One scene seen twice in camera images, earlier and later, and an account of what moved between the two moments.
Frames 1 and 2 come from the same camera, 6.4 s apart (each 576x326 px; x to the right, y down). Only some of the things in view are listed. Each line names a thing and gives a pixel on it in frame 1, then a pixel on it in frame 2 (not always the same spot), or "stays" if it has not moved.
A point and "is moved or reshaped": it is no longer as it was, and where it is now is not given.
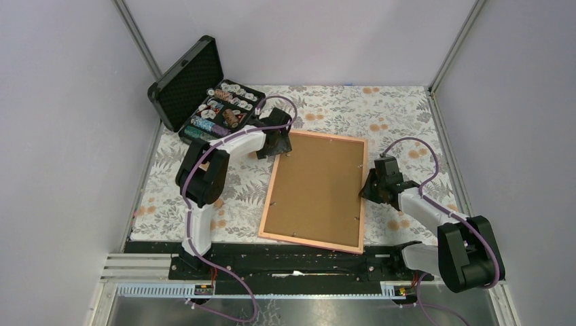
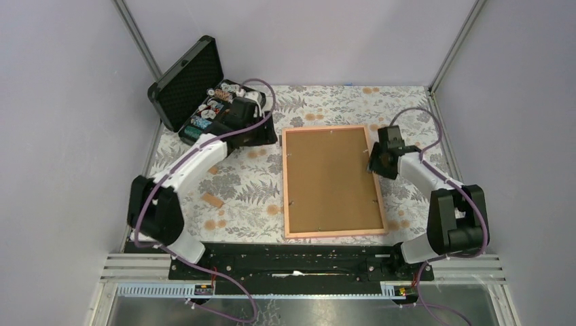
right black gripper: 366,192 to 374,166
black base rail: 272,260 stays
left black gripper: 283,147 to 267,135
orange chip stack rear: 223,94 stays
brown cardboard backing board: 318,195 is moved or reshaped
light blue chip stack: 202,123 stays
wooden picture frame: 318,197 is moved or reshaped
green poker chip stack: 193,132 stays
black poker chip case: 195,99 stays
